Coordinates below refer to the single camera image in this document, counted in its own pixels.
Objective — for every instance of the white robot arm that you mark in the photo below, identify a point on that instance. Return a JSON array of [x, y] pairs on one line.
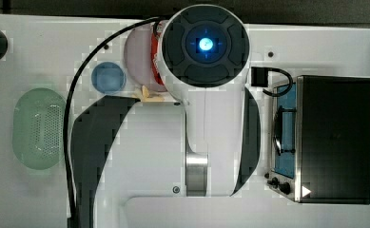
[[204, 57]]

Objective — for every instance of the peeled toy banana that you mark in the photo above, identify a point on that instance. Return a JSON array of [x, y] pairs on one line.
[[145, 95]]

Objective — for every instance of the grey round plate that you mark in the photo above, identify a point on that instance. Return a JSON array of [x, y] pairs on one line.
[[137, 58]]

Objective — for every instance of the red plush ketchup bottle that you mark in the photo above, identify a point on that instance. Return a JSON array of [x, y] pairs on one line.
[[153, 52]]

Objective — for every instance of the blue bowl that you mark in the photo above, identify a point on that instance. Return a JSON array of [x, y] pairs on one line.
[[108, 78]]

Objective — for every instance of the green perforated colander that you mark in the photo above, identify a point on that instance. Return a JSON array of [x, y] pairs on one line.
[[37, 128]]

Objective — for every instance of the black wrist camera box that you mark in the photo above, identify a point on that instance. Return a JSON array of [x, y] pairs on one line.
[[259, 76]]

